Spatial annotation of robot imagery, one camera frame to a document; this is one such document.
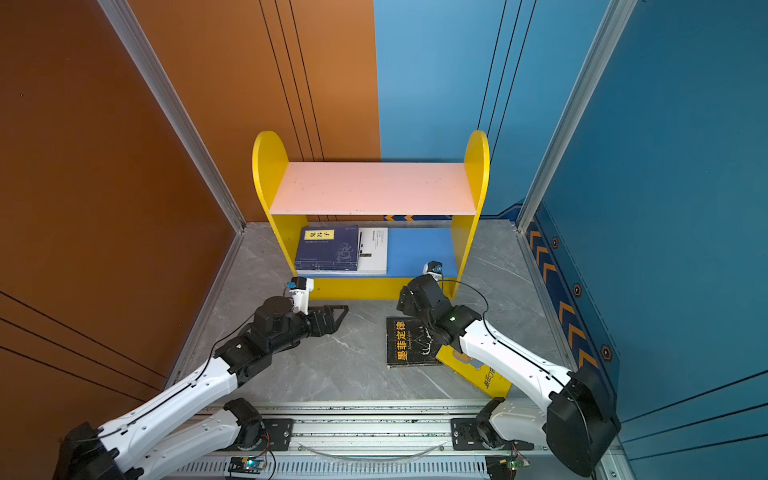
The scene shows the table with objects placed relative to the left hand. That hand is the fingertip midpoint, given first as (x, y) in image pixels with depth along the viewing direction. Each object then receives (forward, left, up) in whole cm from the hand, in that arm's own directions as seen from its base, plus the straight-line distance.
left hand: (338, 306), depth 77 cm
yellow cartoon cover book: (-11, -37, -16) cm, 42 cm away
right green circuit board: (-32, -41, -20) cm, 55 cm away
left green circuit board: (-32, +20, -20) cm, 43 cm away
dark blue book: (+18, +5, +2) cm, 19 cm away
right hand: (+6, -18, -3) cm, 19 cm away
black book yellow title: (-2, -19, -16) cm, 26 cm away
